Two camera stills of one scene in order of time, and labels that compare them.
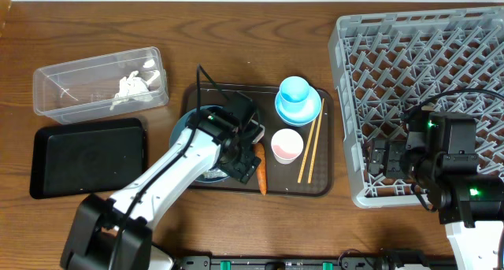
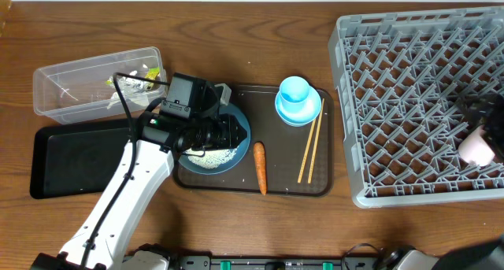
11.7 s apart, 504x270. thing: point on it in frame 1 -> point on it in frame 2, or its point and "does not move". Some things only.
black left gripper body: x=242 y=163 -> x=212 y=132
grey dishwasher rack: x=387 y=65 does not move
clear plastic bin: x=100 y=86 does not move
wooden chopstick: x=316 y=141 does not move
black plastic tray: x=87 y=158 does not move
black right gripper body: x=400 y=162 -> x=494 y=127
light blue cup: x=305 y=116 does not move
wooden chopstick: x=306 y=151 does not move
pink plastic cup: x=287 y=145 -> x=475 y=149
